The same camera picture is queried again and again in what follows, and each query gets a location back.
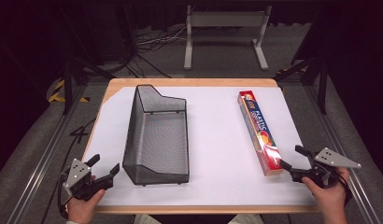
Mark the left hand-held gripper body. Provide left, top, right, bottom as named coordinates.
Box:
left=60, top=158, right=115, bottom=202

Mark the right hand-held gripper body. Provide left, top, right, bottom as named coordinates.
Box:
left=291, top=147, right=362, bottom=189

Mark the red plastic wrap box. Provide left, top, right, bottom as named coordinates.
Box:
left=236, top=90, right=285, bottom=177

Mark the black wire mesh basket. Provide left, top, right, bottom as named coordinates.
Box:
left=121, top=84, right=191, bottom=187

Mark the person's right hand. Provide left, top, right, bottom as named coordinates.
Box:
left=301, top=166, right=351, bottom=224

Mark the person's left hand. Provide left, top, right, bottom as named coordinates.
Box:
left=66, top=175, right=106, bottom=224

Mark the white table mat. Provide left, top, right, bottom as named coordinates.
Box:
left=82, top=86, right=318, bottom=207

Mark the black stand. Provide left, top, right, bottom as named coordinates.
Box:
left=273, top=46, right=330, bottom=116
left=57, top=6, right=117, bottom=116

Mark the aluminium rail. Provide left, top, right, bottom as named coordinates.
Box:
left=305, top=84, right=383, bottom=224
left=6, top=84, right=88, bottom=224

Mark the bundle of floor cables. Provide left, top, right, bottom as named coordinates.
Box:
left=118, top=24, right=193, bottom=78

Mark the grey metal desk frame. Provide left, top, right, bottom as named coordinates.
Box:
left=183, top=5, right=273, bottom=72

